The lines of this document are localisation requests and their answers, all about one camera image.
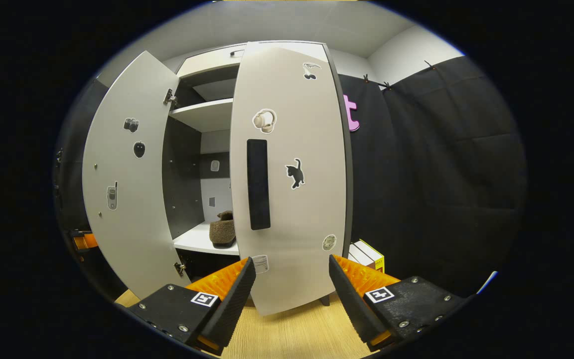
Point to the white cabinet drawer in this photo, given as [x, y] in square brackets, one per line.
[207, 64]

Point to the yellow book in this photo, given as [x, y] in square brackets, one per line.
[377, 262]

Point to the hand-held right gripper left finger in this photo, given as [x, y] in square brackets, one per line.
[231, 304]

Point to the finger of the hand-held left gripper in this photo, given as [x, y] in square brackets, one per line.
[90, 241]

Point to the white shoe cabinet door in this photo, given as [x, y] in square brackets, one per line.
[307, 214]
[127, 234]

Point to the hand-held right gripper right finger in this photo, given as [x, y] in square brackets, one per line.
[352, 304]

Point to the white and grey shoe cabinet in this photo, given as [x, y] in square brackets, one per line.
[207, 114]

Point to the brown fuzzy shoe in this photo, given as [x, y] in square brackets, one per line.
[222, 232]

